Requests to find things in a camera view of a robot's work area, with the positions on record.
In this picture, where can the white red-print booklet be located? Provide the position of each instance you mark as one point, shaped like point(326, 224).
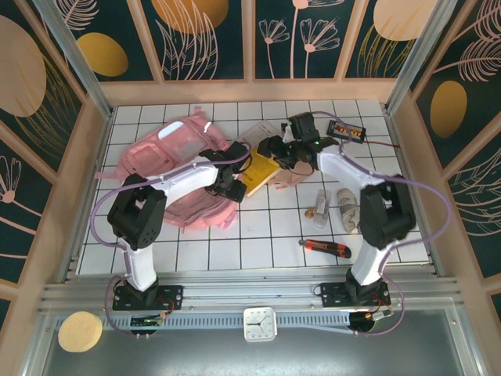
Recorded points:
point(254, 132)

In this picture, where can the yellow book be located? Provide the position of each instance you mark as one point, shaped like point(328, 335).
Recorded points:
point(258, 172)

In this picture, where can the pink backpack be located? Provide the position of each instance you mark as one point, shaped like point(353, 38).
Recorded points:
point(156, 156)

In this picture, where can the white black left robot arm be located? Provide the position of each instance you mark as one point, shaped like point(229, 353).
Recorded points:
point(133, 219)

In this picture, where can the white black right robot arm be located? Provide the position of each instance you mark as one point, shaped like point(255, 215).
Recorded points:
point(387, 211)

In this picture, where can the red black utility knife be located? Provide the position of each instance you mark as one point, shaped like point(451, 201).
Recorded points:
point(325, 247)

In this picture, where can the white square clock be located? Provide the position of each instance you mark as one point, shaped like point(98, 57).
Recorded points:
point(260, 324)

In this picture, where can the round yellow sponge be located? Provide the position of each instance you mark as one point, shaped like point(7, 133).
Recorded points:
point(80, 331)

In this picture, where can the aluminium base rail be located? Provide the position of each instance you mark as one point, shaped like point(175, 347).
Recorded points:
point(250, 291)

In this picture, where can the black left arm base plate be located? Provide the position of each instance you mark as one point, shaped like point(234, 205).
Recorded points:
point(173, 293)

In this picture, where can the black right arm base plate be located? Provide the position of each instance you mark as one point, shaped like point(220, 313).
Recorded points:
point(332, 293)

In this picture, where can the aluminium frame post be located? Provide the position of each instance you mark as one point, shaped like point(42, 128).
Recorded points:
point(78, 62)
point(422, 55)

